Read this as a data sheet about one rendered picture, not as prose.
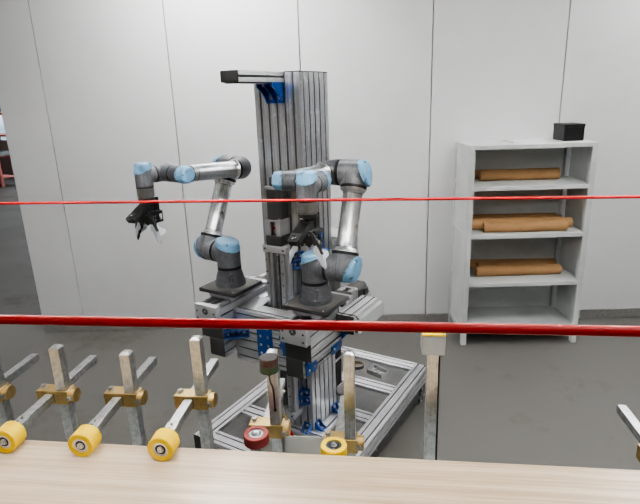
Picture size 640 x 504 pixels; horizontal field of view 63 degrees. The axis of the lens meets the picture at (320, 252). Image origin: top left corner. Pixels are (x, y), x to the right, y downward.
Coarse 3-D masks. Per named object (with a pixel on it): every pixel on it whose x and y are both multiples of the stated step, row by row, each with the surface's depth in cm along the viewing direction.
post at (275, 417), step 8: (272, 352) 167; (272, 376) 169; (272, 384) 170; (272, 392) 171; (280, 392) 174; (272, 400) 172; (280, 400) 174; (272, 408) 172; (280, 408) 174; (272, 416) 173; (280, 416) 174; (272, 424) 174; (280, 424) 174; (272, 440) 176; (280, 440) 176; (272, 448) 177; (280, 448) 177
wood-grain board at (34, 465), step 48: (0, 480) 148; (48, 480) 147; (96, 480) 147; (144, 480) 146; (192, 480) 146; (240, 480) 145; (288, 480) 144; (336, 480) 144; (384, 480) 143; (432, 480) 142; (480, 480) 142; (528, 480) 141; (576, 480) 141; (624, 480) 140
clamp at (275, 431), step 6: (258, 420) 177; (264, 420) 177; (282, 420) 176; (264, 426) 174; (270, 426) 174; (276, 426) 173; (282, 426) 173; (288, 426) 174; (270, 432) 174; (276, 432) 174; (282, 432) 173; (288, 432) 174; (276, 438) 175; (282, 438) 174
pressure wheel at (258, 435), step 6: (252, 426) 168; (258, 426) 167; (246, 432) 165; (252, 432) 165; (258, 432) 165; (264, 432) 164; (246, 438) 162; (252, 438) 162; (258, 438) 162; (264, 438) 162; (246, 444) 162; (252, 444) 161; (258, 444) 161; (264, 444) 162
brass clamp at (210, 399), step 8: (176, 392) 177; (184, 392) 177; (192, 392) 176; (208, 392) 176; (176, 400) 175; (200, 400) 174; (208, 400) 174; (216, 400) 177; (176, 408) 176; (192, 408) 175; (200, 408) 175; (208, 408) 175
